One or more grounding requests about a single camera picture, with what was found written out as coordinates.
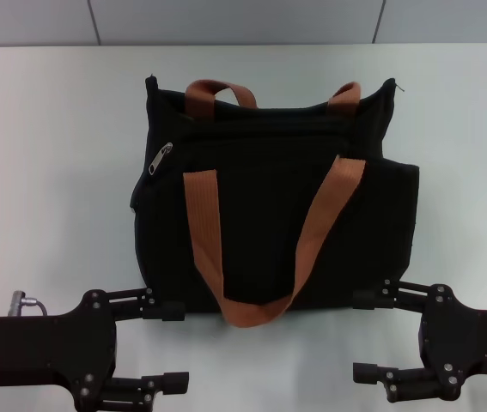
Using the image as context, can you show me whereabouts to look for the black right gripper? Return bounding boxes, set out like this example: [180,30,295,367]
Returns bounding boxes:
[352,277,487,404]

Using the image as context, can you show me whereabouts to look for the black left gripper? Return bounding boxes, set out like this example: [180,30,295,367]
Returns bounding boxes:
[0,286,191,412]

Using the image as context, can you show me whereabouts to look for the black food bag brown handles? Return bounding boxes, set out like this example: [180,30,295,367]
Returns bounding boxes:
[129,73,421,330]

